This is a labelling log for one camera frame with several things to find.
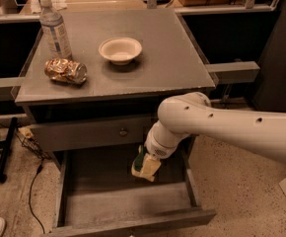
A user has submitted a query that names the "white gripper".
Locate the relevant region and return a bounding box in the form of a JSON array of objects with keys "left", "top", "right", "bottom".
[{"left": 139, "top": 121, "right": 189, "bottom": 182}]

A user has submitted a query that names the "green and yellow sponge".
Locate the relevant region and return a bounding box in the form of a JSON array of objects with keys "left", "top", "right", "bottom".
[{"left": 131, "top": 145, "right": 148, "bottom": 178}]

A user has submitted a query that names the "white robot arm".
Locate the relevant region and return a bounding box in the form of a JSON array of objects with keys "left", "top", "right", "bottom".
[{"left": 131, "top": 92, "right": 286, "bottom": 182}]

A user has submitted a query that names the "round metal drawer knob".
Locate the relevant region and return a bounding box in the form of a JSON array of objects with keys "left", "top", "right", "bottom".
[{"left": 119, "top": 127, "right": 128, "bottom": 136}]

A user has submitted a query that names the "closed grey top drawer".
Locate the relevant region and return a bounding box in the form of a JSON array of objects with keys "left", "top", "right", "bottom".
[{"left": 31, "top": 115, "right": 157, "bottom": 152}]

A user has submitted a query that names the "open grey middle drawer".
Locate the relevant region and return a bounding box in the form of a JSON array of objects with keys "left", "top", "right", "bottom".
[{"left": 45, "top": 144, "right": 215, "bottom": 237}]

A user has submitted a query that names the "grey wooden drawer cabinet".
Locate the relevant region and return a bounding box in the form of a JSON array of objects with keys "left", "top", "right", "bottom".
[{"left": 10, "top": 7, "right": 220, "bottom": 237}]

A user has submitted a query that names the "white paper bowl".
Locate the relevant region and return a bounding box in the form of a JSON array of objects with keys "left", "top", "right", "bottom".
[{"left": 99, "top": 38, "right": 142, "bottom": 65}]

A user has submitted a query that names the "crushed golden soda can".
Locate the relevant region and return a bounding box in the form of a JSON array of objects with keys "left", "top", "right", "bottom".
[{"left": 44, "top": 58, "right": 87, "bottom": 85}]

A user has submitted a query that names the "black metal bar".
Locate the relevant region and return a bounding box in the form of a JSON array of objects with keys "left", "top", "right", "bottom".
[{"left": 0, "top": 118, "right": 18, "bottom": 184}]

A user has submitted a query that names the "clear plastic water bottle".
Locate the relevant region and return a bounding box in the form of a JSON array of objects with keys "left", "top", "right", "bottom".
[{"left": 39, "top": 5, "right": 72, "bottom": 59}]

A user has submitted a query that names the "white crumpled cloth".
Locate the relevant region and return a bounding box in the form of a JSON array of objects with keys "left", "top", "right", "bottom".
[{"left": 30, "top": 0, "right": 67, "bottom": 14}]

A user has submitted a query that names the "black power cable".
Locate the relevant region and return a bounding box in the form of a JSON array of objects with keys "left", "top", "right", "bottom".
[{"left": 28, "top": 158, "right": 47, "bottom": 235}]

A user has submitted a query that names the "grey horizontal rail beam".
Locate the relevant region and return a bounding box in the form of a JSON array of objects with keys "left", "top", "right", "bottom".
[{"left": 205, "top": 61, "right": 260, "bottom": 85}]

